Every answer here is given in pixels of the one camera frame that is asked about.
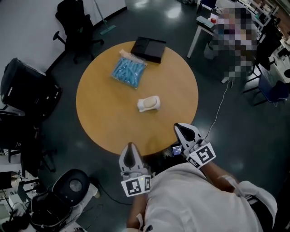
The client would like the blue chair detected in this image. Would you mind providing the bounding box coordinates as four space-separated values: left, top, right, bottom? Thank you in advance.
242 64 290 107

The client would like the person's right forearm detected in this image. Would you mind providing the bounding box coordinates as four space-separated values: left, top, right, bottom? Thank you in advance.
201 161 239 193

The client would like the black office chair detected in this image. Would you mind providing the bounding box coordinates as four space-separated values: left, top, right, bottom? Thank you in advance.
53 0 105 64

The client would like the white cable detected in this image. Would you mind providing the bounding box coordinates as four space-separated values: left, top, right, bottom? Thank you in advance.
204 79 234 139

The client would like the flat black box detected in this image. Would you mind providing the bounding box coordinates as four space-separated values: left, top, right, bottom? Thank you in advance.
130 36 167 64

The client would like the person's left forearm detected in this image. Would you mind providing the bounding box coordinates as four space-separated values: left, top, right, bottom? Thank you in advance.
126 193 149 231

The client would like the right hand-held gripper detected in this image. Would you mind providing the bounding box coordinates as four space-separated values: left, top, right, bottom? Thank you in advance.
173 122 216 169

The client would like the flat green mop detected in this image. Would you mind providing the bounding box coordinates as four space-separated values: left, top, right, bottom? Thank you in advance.
93 0 117 36

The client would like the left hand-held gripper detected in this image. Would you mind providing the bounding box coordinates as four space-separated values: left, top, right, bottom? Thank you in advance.
118 142 152 198

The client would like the small black screen device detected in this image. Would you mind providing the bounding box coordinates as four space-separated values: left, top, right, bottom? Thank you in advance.
170 143 184 157

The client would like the beige bar of soap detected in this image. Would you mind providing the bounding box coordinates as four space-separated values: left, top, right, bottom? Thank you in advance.
143 97 157 108

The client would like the person's white shirt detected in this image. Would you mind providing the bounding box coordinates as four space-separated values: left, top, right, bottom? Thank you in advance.
126 162 278 232

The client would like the clear bag of blue items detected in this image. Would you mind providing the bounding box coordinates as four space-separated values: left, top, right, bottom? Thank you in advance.
110 56 148 90

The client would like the black and white round machine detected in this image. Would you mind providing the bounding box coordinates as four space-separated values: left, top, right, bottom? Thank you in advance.
30 169 98 231

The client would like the white soap dish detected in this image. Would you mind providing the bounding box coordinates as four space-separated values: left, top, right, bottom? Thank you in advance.
136 95 162 113

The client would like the large black padded chair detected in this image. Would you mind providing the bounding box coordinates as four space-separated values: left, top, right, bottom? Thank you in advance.
0 57 63 115

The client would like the white metal-legged table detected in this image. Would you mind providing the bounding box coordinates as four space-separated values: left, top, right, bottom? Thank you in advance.
187 15 219 59

